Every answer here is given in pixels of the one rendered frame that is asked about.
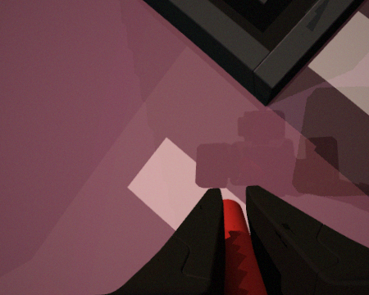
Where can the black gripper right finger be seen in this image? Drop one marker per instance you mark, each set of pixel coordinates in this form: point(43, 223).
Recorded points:
point(298, 255)

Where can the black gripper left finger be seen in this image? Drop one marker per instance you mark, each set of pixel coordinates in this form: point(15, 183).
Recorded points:
point(192, 262)

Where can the red peg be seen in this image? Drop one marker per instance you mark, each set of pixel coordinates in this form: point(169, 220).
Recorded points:
point(242, 274)

